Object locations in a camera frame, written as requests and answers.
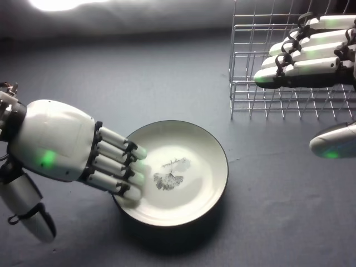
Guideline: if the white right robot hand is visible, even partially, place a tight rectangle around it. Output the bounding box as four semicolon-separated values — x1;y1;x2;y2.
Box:
254;12;356;161

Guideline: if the white plate with dark rim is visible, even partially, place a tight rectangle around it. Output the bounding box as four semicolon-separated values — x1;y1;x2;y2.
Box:
115;191;228;245
112;120;229;226

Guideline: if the metal wire dish rack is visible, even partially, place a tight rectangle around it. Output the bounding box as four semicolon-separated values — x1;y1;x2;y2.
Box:
230;0;356;120

